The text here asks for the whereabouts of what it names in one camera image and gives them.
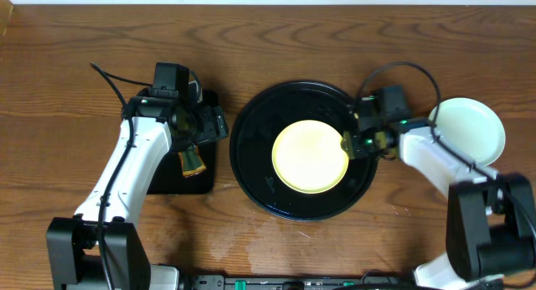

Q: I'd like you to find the green and orange sponge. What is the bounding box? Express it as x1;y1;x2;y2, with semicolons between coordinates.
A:
178;146;207;178

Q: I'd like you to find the yellow plate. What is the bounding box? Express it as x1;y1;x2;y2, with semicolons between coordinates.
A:
271;120;349;194

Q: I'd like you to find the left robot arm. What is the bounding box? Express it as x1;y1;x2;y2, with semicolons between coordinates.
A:
46;91;228;289

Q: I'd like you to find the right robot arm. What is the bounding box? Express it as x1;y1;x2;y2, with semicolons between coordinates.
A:
341;118;535;289

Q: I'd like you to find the black rectangular tray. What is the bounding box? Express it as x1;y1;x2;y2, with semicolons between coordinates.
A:
147;90;219;195

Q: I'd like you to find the round black tray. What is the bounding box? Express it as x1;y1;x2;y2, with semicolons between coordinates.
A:
229;80;379;221

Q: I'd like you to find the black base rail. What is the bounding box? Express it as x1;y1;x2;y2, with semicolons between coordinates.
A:
150;274;420;290

